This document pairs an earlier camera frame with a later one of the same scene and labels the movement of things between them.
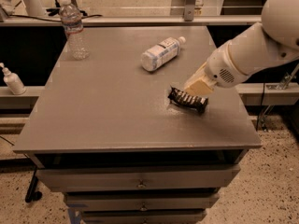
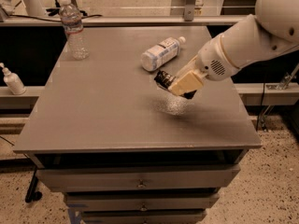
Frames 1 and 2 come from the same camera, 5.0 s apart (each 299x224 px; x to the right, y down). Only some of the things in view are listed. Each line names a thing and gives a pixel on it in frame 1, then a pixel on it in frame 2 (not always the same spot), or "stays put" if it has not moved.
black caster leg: (31, 194) stays put
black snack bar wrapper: (188, 101) → (165, 80)
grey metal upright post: (190, 3) stays put
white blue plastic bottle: (161, 53) stays put
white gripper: (221, 66) → (212, 61)
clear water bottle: (71, 19) stays put
